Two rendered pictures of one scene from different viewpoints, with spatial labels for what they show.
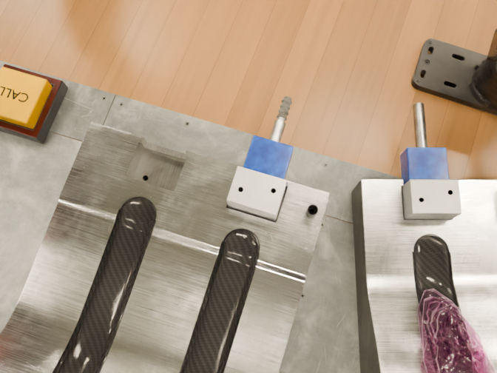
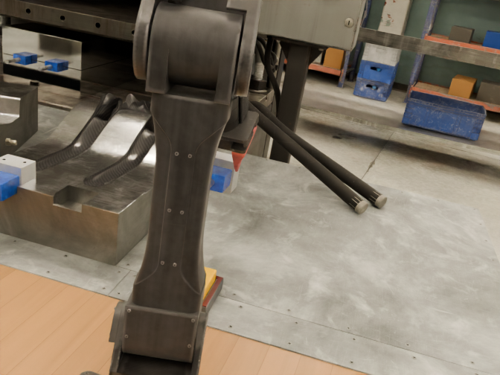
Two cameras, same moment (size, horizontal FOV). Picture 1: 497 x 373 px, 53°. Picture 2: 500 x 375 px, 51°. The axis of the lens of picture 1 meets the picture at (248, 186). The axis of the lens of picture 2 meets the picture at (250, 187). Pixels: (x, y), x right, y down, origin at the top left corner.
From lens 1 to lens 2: 94 cm
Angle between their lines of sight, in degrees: 82
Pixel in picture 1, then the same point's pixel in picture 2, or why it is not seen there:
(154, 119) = (76, 277)
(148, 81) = (74, 302)
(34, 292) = not seen: hidden behind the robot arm
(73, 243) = (136, 181)
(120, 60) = (98, 318)
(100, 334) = (126, 165)
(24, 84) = not seen: hidden behind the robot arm
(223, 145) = (22, 258)
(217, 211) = (43, 176)
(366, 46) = not seen: outside the picture
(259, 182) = (10, 162)
